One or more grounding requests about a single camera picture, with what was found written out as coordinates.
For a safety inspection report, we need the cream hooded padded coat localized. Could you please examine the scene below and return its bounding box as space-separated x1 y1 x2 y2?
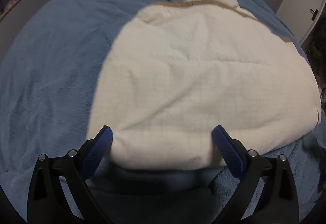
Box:
86 0 322 170

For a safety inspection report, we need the wooden window sill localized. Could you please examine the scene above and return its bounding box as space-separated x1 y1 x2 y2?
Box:
0 0 22 21

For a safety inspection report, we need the white door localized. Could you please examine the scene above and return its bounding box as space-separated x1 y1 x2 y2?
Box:
276 0 325 44

